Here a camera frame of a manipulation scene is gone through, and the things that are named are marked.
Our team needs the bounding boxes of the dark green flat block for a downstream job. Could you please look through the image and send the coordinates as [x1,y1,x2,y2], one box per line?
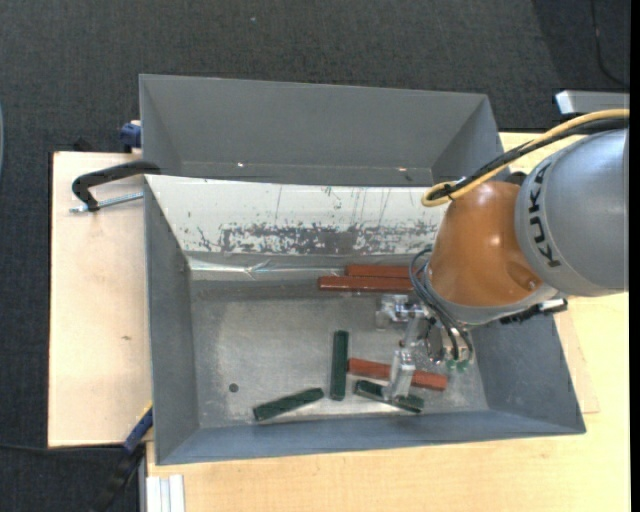
[353,379,426,415]
[252,387,326,422]
[329,329,350,402]

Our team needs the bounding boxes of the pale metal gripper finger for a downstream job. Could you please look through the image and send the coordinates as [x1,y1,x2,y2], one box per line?
[399,350,416,404]
[386,349,404,403]

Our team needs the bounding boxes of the red-brown flat block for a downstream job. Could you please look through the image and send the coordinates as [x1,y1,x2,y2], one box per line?
[347,357,449,393]
[344,264,417,280]
[317,275,417,293]

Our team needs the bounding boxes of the grey metal bin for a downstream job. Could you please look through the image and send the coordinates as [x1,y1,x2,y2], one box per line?
[138,73,587,467]

